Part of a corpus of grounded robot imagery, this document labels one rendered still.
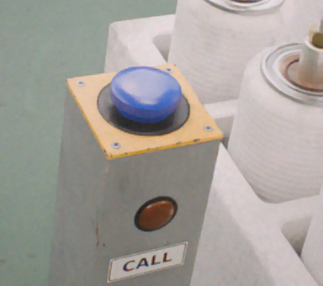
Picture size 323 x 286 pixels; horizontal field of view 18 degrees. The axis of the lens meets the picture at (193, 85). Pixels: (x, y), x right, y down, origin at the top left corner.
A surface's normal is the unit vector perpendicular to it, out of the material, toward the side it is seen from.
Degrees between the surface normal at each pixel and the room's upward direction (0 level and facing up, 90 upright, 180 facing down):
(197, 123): 0
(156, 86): 0
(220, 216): 90
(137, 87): 0
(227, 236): 90
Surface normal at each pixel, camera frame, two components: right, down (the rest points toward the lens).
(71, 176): -0.90, 0.15
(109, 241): 0.41, 0.59
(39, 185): 0.15, -0.79
